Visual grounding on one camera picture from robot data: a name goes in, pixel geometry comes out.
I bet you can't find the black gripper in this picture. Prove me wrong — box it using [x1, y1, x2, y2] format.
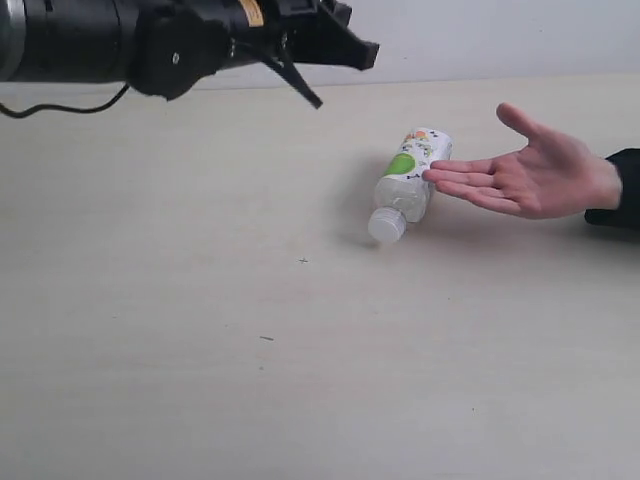
[127, 1, 379, 109]

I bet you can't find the green apple label bottle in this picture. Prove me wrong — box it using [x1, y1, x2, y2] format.
[368, 127, 453, 244]

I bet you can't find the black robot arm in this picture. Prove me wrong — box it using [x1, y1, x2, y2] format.
[1, 0, 379, 107]

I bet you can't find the black sleeved forearm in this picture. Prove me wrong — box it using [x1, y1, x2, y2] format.
[584, 147, 640, 232]

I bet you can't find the person's open hand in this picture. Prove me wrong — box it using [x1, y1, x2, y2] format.
[423, 103, 622, 220]

